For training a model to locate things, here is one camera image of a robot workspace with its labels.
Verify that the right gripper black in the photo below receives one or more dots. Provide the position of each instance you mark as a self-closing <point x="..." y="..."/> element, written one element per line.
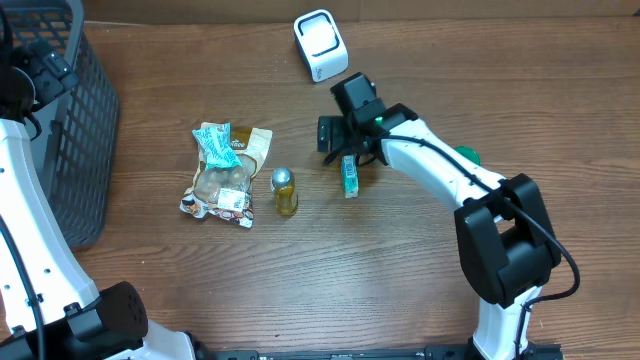
<point x="337" y="134"/>

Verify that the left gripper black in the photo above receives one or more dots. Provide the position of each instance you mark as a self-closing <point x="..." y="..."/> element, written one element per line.
<point x="52" y="74"/>

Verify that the teal tissue pack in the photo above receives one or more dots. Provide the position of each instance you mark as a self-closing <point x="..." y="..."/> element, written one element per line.
<point x="350" y="178"/>

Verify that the yellow liquid bottle silver cap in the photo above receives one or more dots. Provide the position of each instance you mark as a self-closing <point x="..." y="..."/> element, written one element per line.
<point x="284" y="191"/>

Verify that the teal snack packet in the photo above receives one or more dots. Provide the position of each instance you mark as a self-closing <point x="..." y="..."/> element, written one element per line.
<point x="215" y="143"/>

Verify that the brown snack bag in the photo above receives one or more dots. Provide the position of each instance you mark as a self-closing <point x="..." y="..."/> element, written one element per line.
<point x="227" y="193"/>

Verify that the green lid white jar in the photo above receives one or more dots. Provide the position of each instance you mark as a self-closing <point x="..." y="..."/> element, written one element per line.
<point x="469" y="153"/>

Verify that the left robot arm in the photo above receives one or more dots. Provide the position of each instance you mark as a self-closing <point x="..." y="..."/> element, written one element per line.
<point x="53" y="308"/>

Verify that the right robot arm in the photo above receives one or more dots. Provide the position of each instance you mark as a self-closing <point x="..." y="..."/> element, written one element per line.
<point x="504" y="234"/>

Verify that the white barcode scanner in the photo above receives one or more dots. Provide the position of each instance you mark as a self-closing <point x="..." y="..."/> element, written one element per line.
<point x="320" y="44"/>

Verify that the grey plastic mesh basket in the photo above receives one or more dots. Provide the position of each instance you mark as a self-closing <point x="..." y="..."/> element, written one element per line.
<point x="74" y="137"/>

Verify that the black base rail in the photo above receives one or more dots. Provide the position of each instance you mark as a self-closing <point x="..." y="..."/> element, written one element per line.
<point x="350" y="355"/>

